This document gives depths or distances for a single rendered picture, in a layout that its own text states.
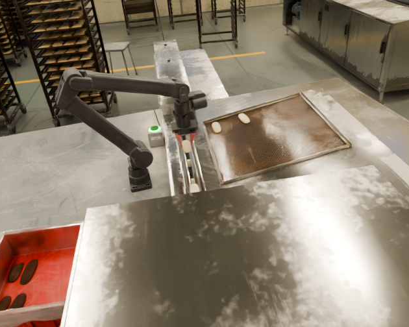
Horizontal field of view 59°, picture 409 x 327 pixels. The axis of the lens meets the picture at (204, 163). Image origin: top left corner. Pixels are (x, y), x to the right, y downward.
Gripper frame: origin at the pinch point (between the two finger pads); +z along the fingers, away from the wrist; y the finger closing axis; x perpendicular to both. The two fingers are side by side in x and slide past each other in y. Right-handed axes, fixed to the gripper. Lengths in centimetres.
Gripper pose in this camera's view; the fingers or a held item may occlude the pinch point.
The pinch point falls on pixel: (186, 144)
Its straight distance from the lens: 151.6
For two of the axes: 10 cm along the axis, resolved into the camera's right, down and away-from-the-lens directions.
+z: 0.8, 8.3, 5.5
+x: 1.5, 5.4, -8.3
